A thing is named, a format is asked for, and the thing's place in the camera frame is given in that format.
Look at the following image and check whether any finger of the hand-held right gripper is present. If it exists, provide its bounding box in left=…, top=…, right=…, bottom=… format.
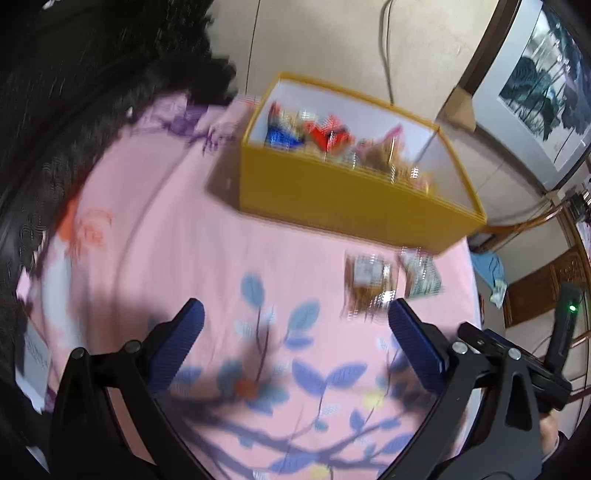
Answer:
left=458, top=323, right=532, bottom=365

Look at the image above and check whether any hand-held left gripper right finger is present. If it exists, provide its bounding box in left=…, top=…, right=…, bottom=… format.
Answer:
left=379, top=298, right=543, bottom=480

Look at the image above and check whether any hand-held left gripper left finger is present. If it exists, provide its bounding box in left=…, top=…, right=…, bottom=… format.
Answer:
left=48, top=298, right=218, bottom=480

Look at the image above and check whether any green white snack packet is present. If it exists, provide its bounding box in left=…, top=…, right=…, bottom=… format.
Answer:
left=399, top=249, right=444, bottom=298

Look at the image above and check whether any clear packet of brown snacks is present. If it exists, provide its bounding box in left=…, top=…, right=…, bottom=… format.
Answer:
left=344, top=254, right=398, bottom=319

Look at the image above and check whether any yellow cardboard shoe box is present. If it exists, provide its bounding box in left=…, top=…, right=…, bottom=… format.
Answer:
left=238, top=71, right=488, bottom=254

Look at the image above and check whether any brown printed snack packet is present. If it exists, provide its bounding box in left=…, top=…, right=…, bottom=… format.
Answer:
left=355, top=138, right=402, bottom=178

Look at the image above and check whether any red snack packet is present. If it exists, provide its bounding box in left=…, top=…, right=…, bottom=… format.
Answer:
left=307, top=113, right=356, bottom=155

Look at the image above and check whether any blue snack packet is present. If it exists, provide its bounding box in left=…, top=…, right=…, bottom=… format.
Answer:
left=264, top=104, right=305, bottom=151

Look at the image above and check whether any person's right hand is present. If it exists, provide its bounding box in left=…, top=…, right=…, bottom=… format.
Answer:
left=540, top=415, right=562, bottom=462

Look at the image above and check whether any wooden armchair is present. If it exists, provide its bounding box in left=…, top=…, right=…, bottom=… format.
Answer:
left=471, top=203, right=591, bottom=333

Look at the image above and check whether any blue cloth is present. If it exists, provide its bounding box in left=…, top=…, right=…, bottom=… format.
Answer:
left=472, top=251, right=506, bottom=287

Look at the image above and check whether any pink printed bed sheet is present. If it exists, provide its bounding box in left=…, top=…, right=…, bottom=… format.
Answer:
left=16, top=90, right=483, bottom=480

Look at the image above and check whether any white printed paper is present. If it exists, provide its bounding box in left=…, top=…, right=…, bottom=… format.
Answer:
left=18, top=323, right=51, bottom=398

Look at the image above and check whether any cardboard corner protector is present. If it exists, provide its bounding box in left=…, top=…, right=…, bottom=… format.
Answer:
left=436, top=85, right=478, bottom=132

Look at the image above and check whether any framed lotus painting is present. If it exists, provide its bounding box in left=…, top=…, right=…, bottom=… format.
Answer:
left=462, top=0, right=591, bottom=190

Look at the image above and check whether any dark carved wooden bench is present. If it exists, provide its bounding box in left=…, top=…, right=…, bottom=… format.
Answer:
left=0, top=0, right=238, bottom=416

